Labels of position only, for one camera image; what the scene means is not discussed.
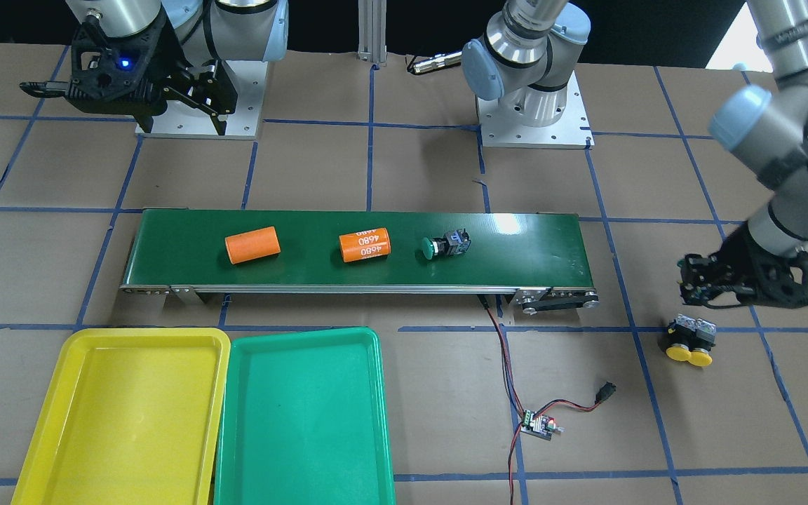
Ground red black wire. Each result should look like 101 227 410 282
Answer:
478 295 605 505

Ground black barrel connector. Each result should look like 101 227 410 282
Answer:
594 382 618 405

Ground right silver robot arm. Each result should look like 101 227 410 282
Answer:
20 1 289 140

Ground green plastic tray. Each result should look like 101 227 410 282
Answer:
213 327 396 504

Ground orange cylinder with 4680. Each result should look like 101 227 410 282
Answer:
339 227 392 263

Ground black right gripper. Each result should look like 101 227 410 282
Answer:
20 14 227 135

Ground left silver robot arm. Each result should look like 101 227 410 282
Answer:
462 1 808 308

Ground yellow plastic tray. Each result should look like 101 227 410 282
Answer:
12 328 230 504

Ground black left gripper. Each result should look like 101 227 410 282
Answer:
678 224 808 309

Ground aluminium frame post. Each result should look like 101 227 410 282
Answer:
357 0 387 67

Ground plain orange cylinder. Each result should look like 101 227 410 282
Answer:
224 226 281 264

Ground green conveyor belt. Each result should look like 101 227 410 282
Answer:
121 208 599 314

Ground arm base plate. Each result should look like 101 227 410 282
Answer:
137 60 270 140
476 73 595 149

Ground small motor controller board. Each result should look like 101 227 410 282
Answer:
520 410 564 441

